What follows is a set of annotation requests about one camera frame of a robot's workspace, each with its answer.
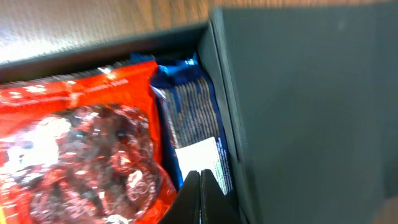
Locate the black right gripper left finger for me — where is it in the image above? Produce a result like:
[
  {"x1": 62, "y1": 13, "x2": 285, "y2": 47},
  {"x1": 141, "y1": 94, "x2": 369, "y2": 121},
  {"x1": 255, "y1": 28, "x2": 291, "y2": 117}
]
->
[{"x1": 158, "y1": 170, "x2": 200, "y2": 224}]

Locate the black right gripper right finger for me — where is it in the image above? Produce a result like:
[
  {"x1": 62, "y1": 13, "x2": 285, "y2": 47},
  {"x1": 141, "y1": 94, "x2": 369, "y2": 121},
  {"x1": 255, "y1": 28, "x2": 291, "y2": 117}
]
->
[{"x1": 200, "y1": 169, "x2": 241, "y2": 224}]

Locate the dark blue candy bar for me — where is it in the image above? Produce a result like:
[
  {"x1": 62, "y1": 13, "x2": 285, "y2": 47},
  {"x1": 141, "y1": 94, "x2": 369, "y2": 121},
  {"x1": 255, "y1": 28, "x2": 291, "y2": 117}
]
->
[{"x1": 150, "y1": 59, "x2": 234, "y2": 195}]

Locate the red snack bag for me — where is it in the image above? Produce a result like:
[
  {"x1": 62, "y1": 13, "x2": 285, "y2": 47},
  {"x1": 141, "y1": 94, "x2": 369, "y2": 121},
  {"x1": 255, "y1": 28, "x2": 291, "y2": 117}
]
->
[{"x1": 1, "y1": 60, "x2": 177, "y2": 223}]

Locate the black gift box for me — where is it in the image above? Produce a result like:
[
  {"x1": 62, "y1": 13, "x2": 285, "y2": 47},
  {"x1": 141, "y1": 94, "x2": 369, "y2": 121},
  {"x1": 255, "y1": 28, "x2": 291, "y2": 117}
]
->
[{"x1": 1, "y1": 1, "x2": 397, "y2": 224}]

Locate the blue Oreo cookie pack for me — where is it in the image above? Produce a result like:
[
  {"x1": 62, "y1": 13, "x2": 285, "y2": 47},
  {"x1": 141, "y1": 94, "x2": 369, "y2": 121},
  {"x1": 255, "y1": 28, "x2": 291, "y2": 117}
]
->
[{"x1": 129, "y1": 53, "x2": 199, "y2": 75}]

